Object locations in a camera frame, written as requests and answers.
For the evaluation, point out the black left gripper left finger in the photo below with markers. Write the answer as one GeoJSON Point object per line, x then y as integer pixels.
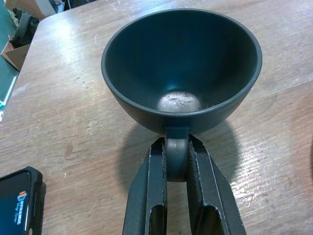
{"type": "Point", "coordinates": [144, 195]}

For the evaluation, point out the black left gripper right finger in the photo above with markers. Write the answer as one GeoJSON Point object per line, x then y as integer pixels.
{"type": "Point", "coordinates": [215, 195]}

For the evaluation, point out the black cup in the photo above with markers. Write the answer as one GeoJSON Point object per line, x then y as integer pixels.
{"type": "Point", "coordinates": [181, 61]}

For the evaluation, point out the light wooden table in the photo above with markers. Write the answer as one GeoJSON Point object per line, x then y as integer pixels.
{"type": "Point", "coordinates": [61, 110]}

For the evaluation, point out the black cased phone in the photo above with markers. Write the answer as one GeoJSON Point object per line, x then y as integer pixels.
{"type": "Point", "coordinates": [17, 203]}

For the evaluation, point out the open cardboard box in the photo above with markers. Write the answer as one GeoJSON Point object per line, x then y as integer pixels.
{"type": "Point", "coordinates": [17, 55]}

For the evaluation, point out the flat cardboard sheet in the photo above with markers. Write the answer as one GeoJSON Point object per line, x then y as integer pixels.
{"type": "Point", "coordinates": [36, 7]}

